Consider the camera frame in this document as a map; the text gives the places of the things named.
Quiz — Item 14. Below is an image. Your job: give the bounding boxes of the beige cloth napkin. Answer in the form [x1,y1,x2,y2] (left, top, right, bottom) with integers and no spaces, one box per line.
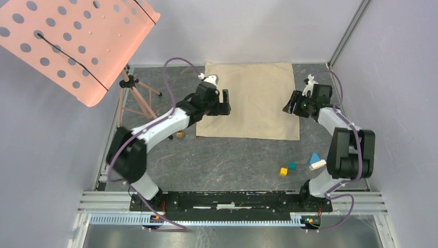
[196,62,300,141]

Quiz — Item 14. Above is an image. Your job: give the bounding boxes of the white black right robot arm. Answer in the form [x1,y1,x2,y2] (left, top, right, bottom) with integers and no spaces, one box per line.
[283,84,376,211]

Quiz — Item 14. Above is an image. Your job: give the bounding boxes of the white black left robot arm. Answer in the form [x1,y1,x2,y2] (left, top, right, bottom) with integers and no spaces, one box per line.
[106,82,231,211]

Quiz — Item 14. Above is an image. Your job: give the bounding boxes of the blue triangular block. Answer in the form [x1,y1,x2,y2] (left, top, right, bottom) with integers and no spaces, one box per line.
[308,152,321,166]

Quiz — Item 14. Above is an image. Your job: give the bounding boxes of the teal cube block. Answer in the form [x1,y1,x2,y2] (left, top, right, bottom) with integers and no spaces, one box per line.
[288,162,296,171]

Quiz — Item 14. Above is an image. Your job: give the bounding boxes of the white rectangular block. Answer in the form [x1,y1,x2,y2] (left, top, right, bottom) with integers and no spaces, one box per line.
[309,160,326,171]

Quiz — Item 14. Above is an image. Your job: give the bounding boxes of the yellow cube block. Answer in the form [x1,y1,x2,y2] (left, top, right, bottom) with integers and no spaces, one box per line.
[279,167,288,177]

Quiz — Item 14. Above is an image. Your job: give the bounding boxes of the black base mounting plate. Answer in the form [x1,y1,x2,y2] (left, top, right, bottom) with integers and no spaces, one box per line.
[149,191,333,221]

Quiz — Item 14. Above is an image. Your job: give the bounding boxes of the pink perforated music stand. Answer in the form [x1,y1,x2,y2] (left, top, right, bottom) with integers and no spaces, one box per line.
[1,1,160,142]

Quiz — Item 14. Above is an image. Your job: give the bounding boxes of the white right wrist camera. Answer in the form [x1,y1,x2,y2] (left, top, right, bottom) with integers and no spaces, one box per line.
[302,74,319,97]

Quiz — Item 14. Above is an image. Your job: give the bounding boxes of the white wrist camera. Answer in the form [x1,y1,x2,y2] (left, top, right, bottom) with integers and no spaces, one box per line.
[198,73,218,88]
[302,74,319,97]

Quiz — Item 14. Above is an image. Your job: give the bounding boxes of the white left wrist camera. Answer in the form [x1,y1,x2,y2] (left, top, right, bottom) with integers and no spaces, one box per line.
[198,73,218,88]

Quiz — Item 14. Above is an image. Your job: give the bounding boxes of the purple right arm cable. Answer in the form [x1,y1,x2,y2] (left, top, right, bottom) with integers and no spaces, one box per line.
[301,70,364,234]

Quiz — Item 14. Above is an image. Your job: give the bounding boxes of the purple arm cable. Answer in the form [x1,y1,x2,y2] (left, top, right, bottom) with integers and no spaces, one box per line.
[107,57,206,233]
[301,70,364,234]

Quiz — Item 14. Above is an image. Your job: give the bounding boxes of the aluminium frame rails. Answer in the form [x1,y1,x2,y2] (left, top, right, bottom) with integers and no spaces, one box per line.
[67,0,398,248]

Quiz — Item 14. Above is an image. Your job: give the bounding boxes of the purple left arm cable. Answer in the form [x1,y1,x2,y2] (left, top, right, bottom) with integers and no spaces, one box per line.
[107,57,206,233]

